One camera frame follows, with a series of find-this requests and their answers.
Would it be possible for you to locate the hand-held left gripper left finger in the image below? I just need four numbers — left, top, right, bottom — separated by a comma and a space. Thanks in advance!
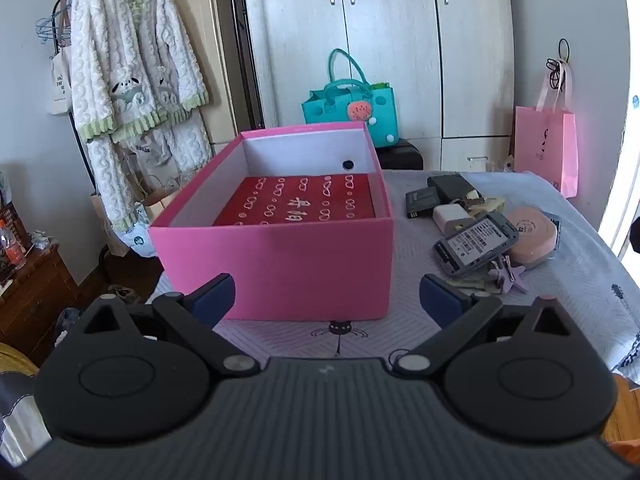
80, 273, 262, 380

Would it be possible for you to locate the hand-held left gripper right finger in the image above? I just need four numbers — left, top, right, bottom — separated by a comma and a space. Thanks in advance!
391, 273, 574, 380

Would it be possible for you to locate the bunch of keys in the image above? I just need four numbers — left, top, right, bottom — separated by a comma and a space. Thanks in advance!
447, 275, 493, 295

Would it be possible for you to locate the large grey mobile router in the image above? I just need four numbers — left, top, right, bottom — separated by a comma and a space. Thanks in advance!
432, 211, 521, 279

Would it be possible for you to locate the pink cardboard box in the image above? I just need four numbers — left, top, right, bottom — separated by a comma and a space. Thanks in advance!
148, 121, 395, 322

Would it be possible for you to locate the purple starfish hair clip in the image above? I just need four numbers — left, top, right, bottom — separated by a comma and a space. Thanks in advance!
487, 255, 529, 293

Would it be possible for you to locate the white charger plug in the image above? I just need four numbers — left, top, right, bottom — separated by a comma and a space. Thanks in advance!
431, 201, 473, 236

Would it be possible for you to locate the yellow starfish hair clip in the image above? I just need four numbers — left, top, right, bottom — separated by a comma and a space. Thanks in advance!
462, 194, 507, 216

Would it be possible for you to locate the pink round case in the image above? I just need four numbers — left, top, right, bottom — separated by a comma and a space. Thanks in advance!
504, 205, 558, 269

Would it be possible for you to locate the white paper bag green logo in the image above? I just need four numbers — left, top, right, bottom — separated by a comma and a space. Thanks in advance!
125, 220, 158, 259

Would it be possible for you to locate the black flat battery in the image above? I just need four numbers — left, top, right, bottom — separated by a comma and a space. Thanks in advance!
405, 187, 443, 219

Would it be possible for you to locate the black power bank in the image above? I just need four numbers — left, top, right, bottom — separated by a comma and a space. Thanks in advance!
426, 172, 482, 201

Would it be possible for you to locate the red patterned flat box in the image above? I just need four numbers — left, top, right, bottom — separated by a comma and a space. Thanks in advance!
212, 174, 377, 227

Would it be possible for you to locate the plain kraft paper bag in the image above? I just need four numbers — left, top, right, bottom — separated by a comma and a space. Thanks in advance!
90, 192, 131, 256

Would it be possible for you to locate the black stool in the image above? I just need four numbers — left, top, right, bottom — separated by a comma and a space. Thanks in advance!
375, 139, 425, 171

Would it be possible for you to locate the dark blue cloth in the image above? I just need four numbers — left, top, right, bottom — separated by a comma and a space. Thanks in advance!
55, 307, 83, 346

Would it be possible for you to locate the white plastic bag purple print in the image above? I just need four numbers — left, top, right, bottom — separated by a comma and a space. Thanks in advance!
127, 132, 173, 181

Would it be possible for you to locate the wooden cabinet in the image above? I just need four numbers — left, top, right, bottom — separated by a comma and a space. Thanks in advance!
0, 240, 81, 361

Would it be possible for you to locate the pink gift bag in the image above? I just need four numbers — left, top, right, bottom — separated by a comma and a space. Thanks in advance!
514, 60, 579, 198

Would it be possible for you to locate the black metal clothes rack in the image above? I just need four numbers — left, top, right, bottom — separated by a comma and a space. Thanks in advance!
37, 0, 151, 286

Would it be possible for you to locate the yellow printed cushion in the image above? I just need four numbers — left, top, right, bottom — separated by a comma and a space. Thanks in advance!
0, 342, 41, 377

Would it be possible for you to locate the red label bottle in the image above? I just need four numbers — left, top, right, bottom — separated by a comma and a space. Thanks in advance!
0, 220, 26, 268

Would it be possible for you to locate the teal felt tote bag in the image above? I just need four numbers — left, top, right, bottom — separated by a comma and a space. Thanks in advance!
301, 48, 395, 148

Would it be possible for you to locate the beige cabinet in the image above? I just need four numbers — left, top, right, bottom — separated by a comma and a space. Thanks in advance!
165, 0, 256, 156

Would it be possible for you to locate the white canvas tote bag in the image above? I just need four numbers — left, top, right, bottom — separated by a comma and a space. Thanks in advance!
49, 10, 76, 116

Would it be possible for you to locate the white wooden wardrobe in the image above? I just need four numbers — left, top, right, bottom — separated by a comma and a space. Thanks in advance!
235, 0, 516, 173

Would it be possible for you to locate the white fleece pajama top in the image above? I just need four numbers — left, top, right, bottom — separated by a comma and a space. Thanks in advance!
69, 0, 210, 143

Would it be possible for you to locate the black coiled hair tie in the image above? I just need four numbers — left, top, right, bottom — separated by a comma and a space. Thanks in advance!
546, 57, 566, 88

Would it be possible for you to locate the grey wire hanger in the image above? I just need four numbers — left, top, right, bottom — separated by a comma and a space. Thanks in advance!
35, 15, 71, 43

